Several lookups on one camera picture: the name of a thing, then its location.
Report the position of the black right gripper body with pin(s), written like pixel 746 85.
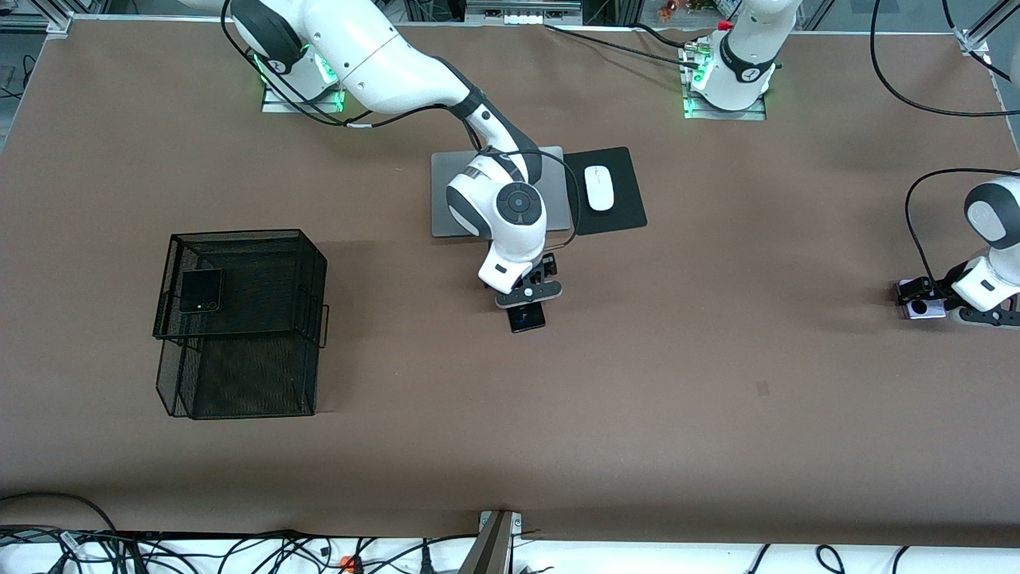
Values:
pixel 544 268

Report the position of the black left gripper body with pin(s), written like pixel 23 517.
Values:
pixel 934 289

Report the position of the lilac square flip phone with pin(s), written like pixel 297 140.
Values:
pixel 924 312

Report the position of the black slab smartphone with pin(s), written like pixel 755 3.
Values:
pixel 527 320

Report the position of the black square flip phone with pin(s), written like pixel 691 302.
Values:
pixel 199 288

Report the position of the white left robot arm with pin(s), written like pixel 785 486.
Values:
pixel 745 56

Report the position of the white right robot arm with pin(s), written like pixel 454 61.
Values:
pixel 382 64

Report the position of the black mouse pad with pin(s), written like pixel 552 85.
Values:
pixel 621 219

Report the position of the white computer mouse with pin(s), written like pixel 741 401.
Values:
pixel 599 191

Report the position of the silver closed laptop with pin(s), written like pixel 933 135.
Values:
pixel 438 199

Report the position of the white power strip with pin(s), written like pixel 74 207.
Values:
pixel 522 16

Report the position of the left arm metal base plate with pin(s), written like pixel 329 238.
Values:
pixel 701 114

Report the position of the aluminium frame corner bracket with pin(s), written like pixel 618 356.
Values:
pixel 976 40
pixel 60 24

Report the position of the aluminium camera mount post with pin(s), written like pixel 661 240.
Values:
pixel 494 550

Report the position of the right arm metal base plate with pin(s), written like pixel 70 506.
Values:
pixel 275 106

